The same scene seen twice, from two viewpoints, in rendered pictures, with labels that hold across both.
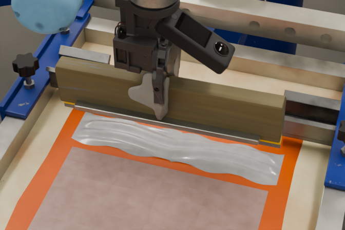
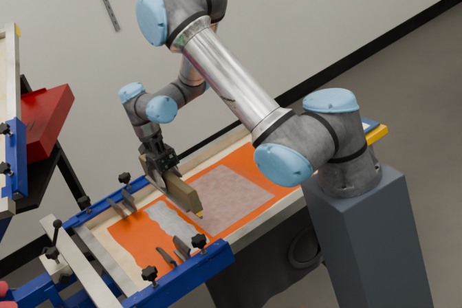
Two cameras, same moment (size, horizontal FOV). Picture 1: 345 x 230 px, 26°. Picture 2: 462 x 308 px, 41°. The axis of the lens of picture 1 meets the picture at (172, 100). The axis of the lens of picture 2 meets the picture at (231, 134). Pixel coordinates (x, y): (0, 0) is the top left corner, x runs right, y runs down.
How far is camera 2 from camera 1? 2.28 m
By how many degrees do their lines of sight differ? 96
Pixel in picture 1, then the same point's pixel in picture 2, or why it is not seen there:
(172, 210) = (203, 199)
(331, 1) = not seen: outside the picture
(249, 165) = (159, 208)
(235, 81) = (115, 249)
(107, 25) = (130, 290)
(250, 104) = not seen: hidden behind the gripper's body
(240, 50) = (98, 250)
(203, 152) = (168, 216)
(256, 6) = (68, 250)
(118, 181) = (210, 216)
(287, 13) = (64, 241)
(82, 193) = (228, 214)
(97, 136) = not seen: hidden behind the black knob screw
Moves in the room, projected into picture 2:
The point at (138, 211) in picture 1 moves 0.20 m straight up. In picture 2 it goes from (215, 202) to (194, 151)
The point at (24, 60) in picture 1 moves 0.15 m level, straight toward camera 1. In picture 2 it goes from (198, 238) to (221, 203)
